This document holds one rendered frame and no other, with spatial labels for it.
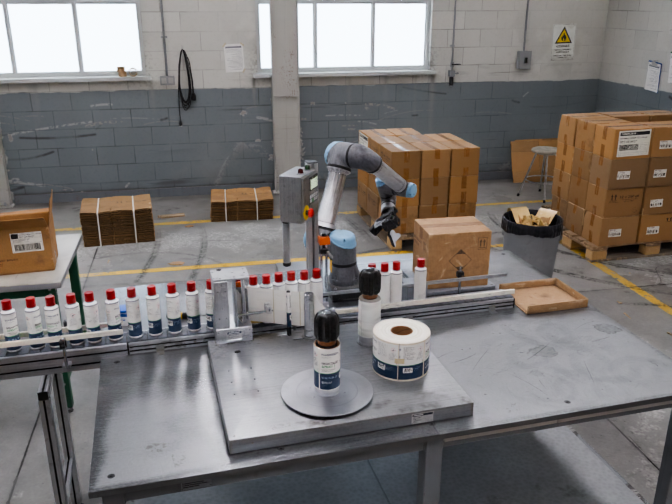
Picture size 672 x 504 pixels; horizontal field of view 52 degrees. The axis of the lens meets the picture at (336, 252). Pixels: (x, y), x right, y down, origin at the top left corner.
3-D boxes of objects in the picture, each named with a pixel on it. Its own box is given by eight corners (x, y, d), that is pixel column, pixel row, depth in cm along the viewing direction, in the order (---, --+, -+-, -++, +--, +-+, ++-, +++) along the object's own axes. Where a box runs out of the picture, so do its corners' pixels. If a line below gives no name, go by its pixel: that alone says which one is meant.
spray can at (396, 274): (391, 309, 294) (392, 264, 287) (387, 304, 299) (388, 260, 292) (403, 308, 295) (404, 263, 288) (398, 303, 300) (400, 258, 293)
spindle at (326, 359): (317, 398, 226) (316, 319, 216) (310, 385, 234) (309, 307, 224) (343, 395, 228) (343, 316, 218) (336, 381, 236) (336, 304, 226)
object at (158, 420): (88, 499, 193) (87, 493, 192) (108, 292, 329) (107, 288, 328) (715, 393, 244) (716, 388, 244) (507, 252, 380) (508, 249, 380)
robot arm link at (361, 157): (372, 141, 310) (421, 183, 348) (353, 139, 317) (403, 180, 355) (363, 165, 308) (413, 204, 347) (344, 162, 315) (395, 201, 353)
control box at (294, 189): (279, 222, 275) (278, 175, 269) (296, 210, 290) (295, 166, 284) (303, 224, 272) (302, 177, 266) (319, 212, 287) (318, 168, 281)
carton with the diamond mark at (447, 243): (426, 289, 322) (429, 234, 313) (412, 270, 344) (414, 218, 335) (487, 285, 327) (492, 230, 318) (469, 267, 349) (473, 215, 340)
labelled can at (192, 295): (188, 333, 273) (184, 285, 266) (187, 327, 278) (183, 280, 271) (201, 331, 274) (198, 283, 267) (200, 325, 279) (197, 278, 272)
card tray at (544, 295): (527, 314, 301) (527, 306, 300) (498, 291, 324) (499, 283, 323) (587, 307, 308) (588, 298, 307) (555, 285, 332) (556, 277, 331)
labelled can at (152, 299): (149, 337, 269) (144, 289, 262) (149, 331, 274) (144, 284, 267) (162, 336, 271) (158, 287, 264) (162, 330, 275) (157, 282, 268)
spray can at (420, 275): (415, 305, 297) (417, 261, 290) (411, 301, 302) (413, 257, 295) (427, 304, 299) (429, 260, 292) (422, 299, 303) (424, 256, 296)
